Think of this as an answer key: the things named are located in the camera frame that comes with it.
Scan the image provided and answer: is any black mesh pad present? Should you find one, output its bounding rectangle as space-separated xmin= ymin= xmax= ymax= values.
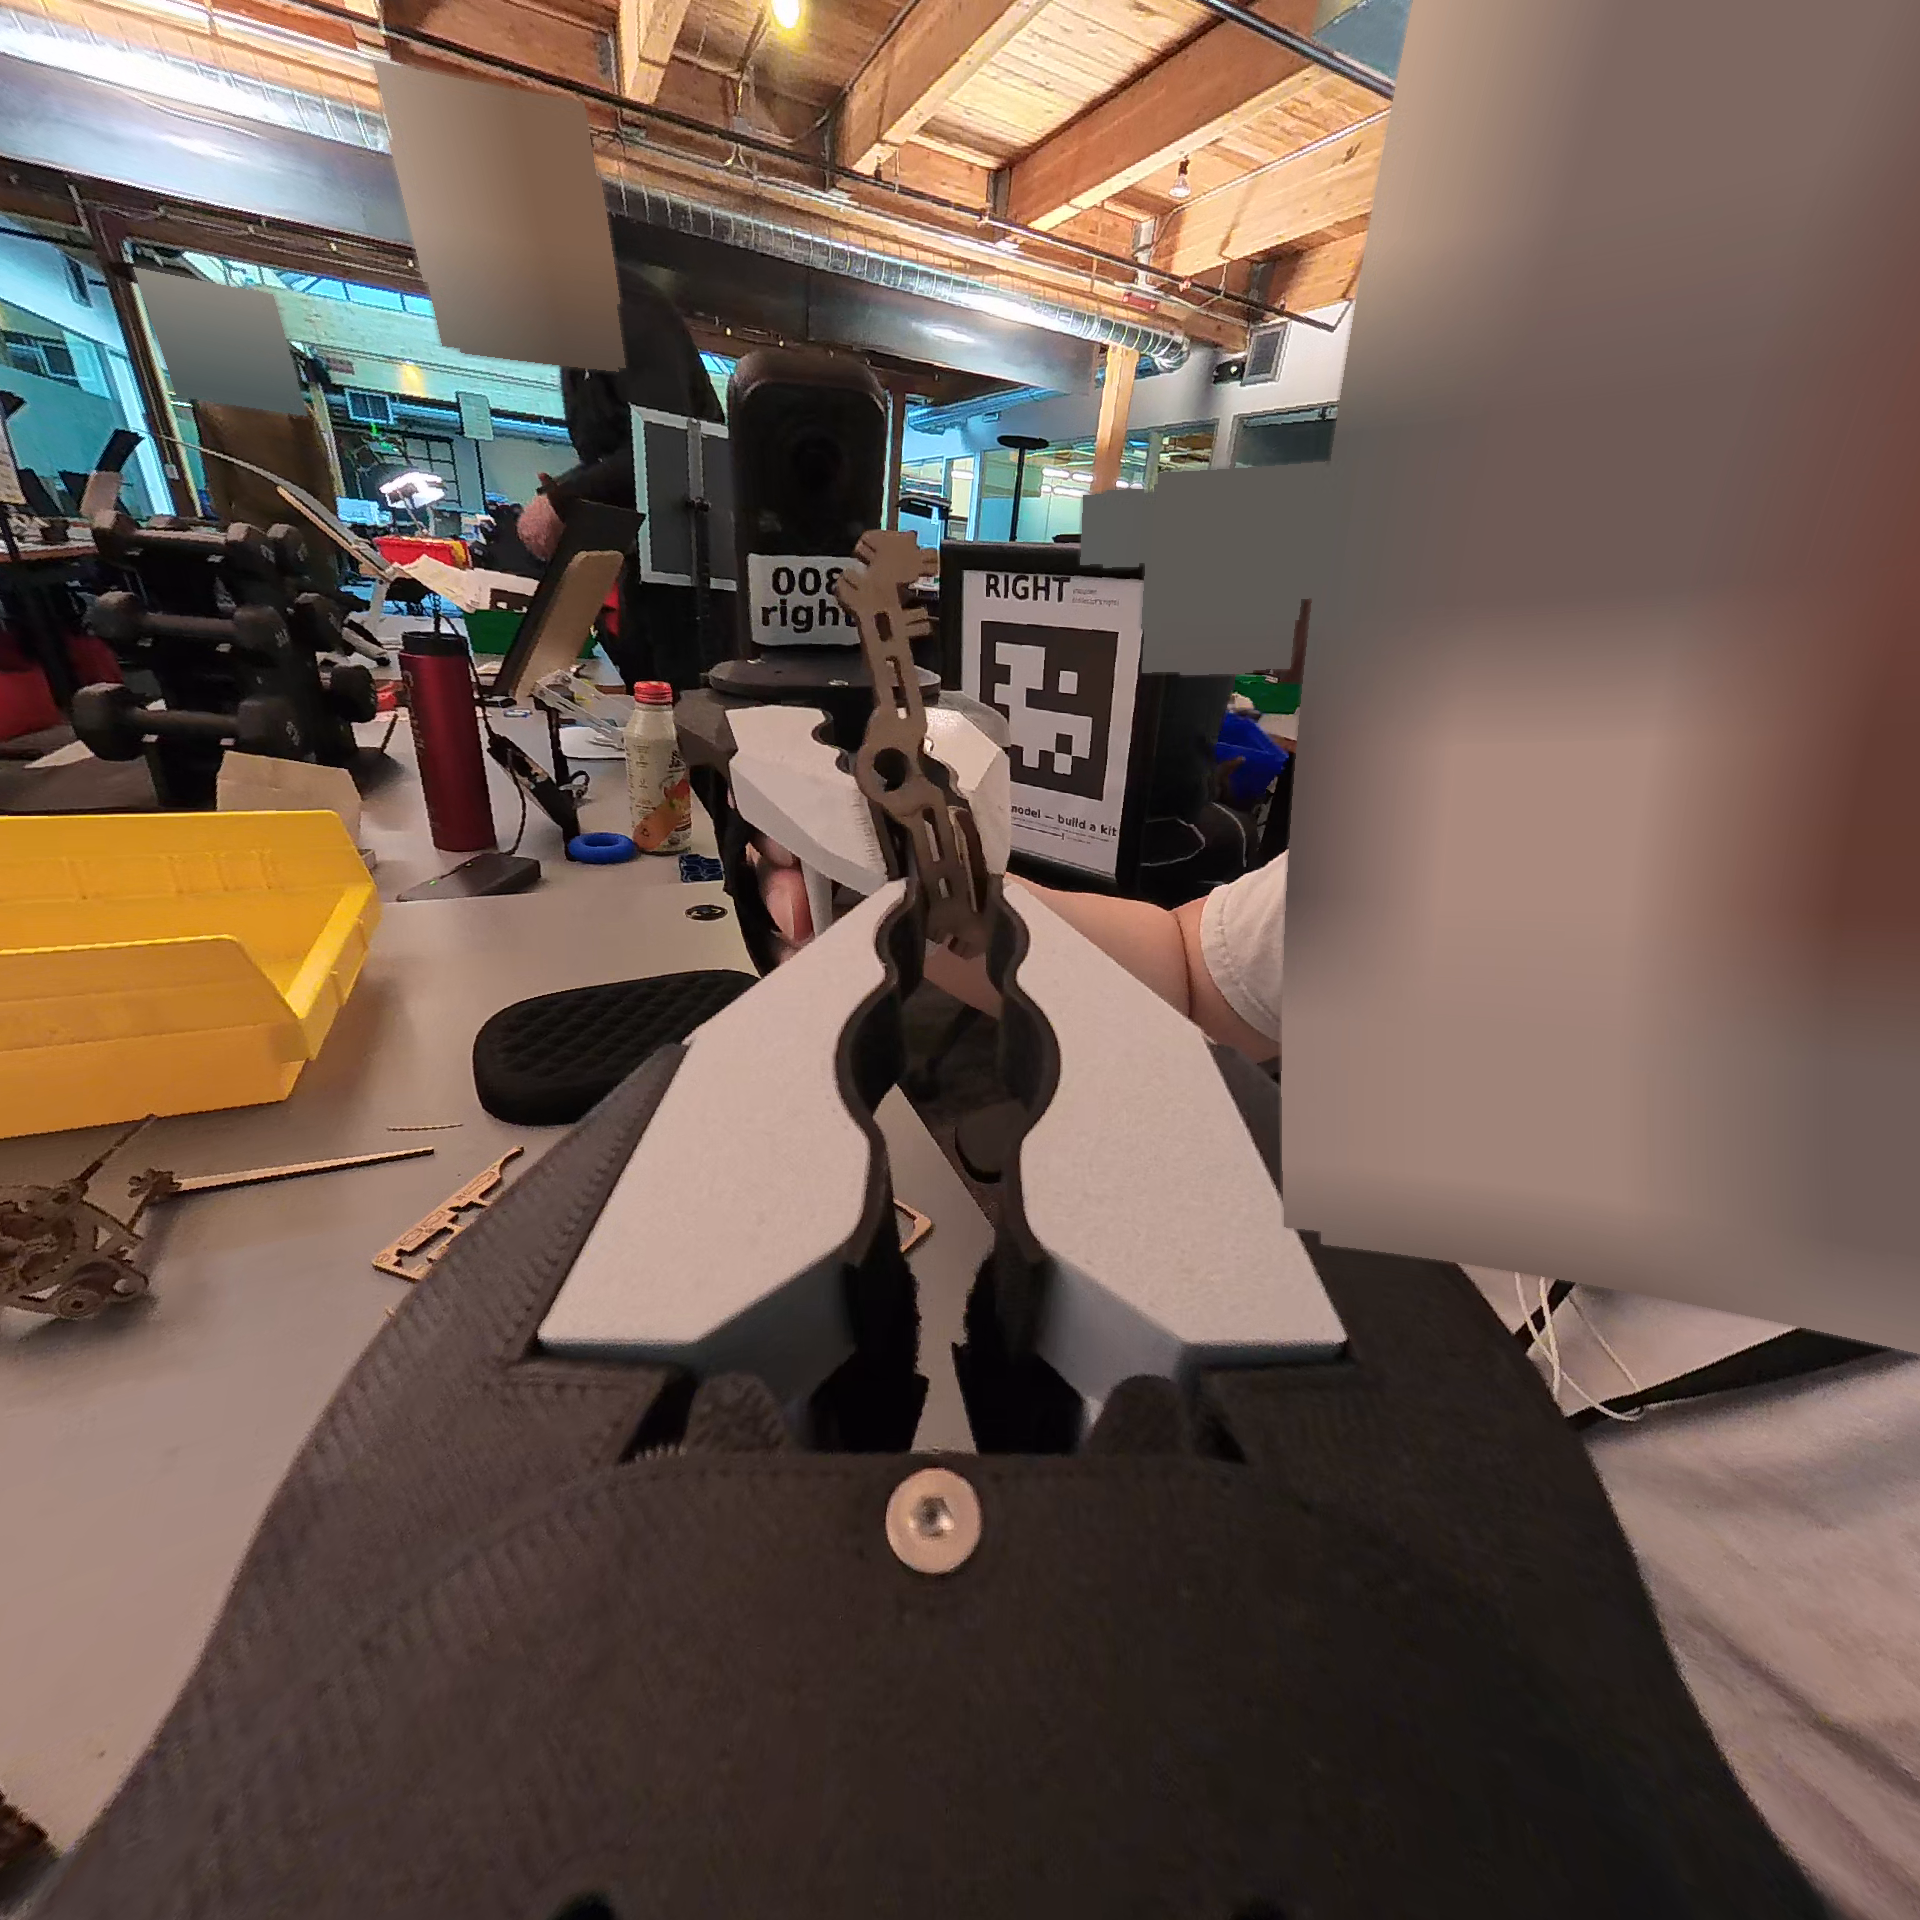
xmin=475 ymin=964 xmax=756 ymax=1125

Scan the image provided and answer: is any black lanyard strap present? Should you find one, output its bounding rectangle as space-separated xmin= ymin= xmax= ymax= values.
xmin=1560 ymin=1332 xmax=1899 ymax=1427

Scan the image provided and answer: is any red metal bottle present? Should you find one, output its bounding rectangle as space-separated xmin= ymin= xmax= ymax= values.
xmin=399 ymin=631 xmax=495 ymax=858

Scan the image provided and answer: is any leaning tablet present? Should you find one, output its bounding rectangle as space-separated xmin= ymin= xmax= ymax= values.
xmin=492 ymin=501 xmax=645 ymax=698

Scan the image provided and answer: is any yellow plastic bin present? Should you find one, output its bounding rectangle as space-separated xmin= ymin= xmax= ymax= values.
xmin=0 ymin=812 xmax=383 ymax=1139

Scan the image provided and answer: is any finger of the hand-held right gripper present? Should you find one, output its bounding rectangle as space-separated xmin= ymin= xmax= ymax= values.
xmin=922 ymin=707 xmax=1012 ymax=892
xmin=730 ymin=707 xmax=897 ymax=903

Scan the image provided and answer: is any wooden sheet offcut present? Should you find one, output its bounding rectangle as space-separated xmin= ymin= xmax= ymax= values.
xmin=376 ymin=1143 xmax=526 ymax=1277

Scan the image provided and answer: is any clear plastic packaging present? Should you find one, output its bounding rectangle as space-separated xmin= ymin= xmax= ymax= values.
xmin=526 ymin=663 xmax=631 ymax=760

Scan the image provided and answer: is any long wooden model part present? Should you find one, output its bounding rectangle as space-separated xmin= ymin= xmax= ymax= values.
xmin=834 ymin=524 xmax=959 ymax=909

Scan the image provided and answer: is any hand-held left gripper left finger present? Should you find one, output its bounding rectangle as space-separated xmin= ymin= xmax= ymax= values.
xmin=532 ymin=878 xmax=922 ymax=1376

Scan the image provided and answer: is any person's right hand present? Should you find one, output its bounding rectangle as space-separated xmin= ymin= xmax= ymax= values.
xmin=752 ymin=837 xmax=823 ymax=946

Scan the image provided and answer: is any small drink bottle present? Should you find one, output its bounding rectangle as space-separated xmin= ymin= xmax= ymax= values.
xmin=627 ymin=678 xmax=695 ymax=858

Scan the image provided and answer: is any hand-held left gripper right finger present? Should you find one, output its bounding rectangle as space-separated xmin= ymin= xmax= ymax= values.
xmin=990 ymin=878 xmax=1347 ymax=1416

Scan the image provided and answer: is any black phone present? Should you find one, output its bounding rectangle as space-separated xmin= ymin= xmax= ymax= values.
xmin=399 ymin=851 xmax=542 ymax=903

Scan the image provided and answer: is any person's right forearm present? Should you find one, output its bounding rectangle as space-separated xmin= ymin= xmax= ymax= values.
xmin=928 ymin=882 xmax=1206 ymax=1045

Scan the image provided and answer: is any assembled wooden model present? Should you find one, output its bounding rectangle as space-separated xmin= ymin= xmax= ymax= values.
xmin=0 ymin=1109 xmax=155 ymax=1324

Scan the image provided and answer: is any framed marker sign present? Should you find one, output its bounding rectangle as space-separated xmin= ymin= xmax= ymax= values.
xmin=935 ymin=543 xmax=1149 ymax=882

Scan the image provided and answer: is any thin wooden stick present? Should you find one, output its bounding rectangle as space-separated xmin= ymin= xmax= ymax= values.
xmin=147 ymin=1143 xmax=440 ymax=1204

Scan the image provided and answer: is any small wooden model part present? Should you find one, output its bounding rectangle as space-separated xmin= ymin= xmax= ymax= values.
xmin=909 ymin=782 xmax=1005 ymax=977

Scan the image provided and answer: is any black dumbbell rack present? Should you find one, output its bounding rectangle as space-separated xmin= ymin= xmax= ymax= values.
xmin=68 ymin=510 xmax=383 ymax=812

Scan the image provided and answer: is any white cord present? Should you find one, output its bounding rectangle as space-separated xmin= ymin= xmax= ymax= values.
xmin=1516 ymin=1274 xmax=1643 ymax=1424

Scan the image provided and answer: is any blue storage bin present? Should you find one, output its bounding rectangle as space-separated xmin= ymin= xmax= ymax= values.
xmin=1216 ymin=710 xmax=1297 ymax=815

